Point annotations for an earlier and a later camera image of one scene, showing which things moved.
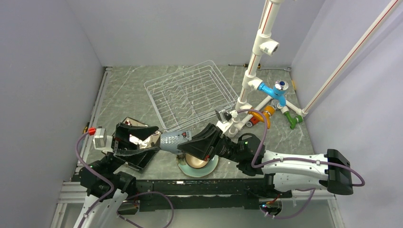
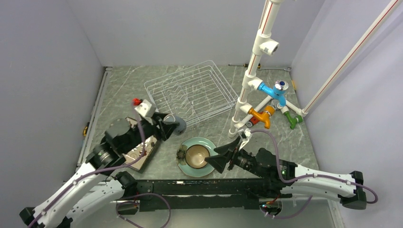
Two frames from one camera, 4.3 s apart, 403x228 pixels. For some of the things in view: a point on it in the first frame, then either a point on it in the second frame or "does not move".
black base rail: x=198 y=194 does not move
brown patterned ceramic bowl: x=195 y=162 does not move
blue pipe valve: x=277 y=91 does not move
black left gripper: x=138 y=156 to x=166 y=128
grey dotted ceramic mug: x=170 y=142 to x=180 y=128
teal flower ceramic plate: x=198 y=172 does not move
